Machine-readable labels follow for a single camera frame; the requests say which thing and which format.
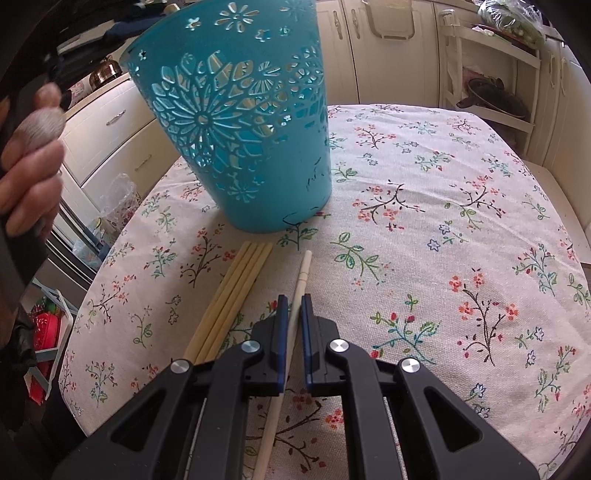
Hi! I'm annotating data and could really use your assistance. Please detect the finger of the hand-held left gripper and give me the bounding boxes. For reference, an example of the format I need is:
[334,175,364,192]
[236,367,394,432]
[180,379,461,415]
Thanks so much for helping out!
[58,17,155,70]

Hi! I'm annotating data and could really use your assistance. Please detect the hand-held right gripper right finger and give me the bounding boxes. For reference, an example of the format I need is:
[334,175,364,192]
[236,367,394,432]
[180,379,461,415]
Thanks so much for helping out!
[300,294,541,480]

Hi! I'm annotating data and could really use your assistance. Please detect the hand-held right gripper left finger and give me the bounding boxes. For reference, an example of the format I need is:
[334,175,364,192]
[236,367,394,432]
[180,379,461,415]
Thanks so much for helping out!
[51,294,291,480]

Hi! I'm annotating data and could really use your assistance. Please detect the white chopstick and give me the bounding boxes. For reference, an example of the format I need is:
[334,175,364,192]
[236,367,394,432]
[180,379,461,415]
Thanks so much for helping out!
[252,250,314,480]

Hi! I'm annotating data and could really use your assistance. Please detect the bundle of wooden chopsticks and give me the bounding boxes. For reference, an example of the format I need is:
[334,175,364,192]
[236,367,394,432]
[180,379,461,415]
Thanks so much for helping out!
[182,241,274,365]

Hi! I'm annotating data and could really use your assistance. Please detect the teal perforated plastic basket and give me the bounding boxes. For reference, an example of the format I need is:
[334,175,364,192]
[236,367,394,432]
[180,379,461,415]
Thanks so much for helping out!
[127,0,334,234]

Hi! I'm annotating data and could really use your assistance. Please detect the person's left hand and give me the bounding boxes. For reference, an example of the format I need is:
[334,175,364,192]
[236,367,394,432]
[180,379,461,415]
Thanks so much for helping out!
[0,85,68,236]

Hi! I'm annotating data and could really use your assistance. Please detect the copper kettle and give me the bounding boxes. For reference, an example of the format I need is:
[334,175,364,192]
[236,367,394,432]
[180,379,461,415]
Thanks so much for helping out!
[90,58,123,88]

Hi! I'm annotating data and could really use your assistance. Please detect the red pouch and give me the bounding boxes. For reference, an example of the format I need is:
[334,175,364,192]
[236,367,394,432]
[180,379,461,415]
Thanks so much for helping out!
[32,309,61,352]

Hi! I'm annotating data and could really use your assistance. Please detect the teal and cream shelf rack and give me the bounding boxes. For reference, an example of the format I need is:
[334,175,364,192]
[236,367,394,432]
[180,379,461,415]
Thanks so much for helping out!
[25,286,75,402]

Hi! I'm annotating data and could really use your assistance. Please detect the cream two-drawer base cabinet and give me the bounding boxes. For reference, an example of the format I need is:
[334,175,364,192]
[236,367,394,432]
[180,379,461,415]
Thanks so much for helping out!
[60,74,160,185]

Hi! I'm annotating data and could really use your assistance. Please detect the floral bin with plastic bag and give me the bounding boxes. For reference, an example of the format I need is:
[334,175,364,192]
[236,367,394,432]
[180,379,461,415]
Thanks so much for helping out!
[99,173,141,232]

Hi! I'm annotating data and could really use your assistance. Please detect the table with floral tablecloth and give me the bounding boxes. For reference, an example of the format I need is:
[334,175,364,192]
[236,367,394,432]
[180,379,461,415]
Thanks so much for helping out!
[58,102,591,472]

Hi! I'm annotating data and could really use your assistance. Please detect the cream door base cabinets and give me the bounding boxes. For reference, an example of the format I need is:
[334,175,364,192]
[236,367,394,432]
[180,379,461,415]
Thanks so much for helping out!
[316,0,462,107]

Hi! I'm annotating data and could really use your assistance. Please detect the white hanging door bin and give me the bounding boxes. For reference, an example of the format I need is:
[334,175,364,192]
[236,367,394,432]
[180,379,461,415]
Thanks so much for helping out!
[362,0,416,40]

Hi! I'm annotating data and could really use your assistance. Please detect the dark pan in trolley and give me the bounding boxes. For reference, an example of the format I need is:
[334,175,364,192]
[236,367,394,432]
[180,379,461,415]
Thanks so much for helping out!
[466,76,529,118]

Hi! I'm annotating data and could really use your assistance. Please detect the white trolley rack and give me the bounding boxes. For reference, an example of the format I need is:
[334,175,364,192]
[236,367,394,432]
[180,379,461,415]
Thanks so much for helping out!
[441,9,541,134]

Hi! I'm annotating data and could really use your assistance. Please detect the cream panelled drawer cabinet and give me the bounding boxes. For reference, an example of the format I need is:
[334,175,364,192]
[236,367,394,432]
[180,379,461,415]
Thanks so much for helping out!
[526,37,591,171]

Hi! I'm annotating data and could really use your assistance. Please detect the plastic bag of vegetables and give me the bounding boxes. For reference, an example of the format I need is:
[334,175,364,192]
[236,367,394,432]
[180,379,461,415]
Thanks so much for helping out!
[478,0,546,47]

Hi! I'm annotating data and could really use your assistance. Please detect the grey sliding door frame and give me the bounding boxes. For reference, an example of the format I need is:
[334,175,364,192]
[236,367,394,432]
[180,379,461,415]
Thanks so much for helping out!
[46,198,100,287]

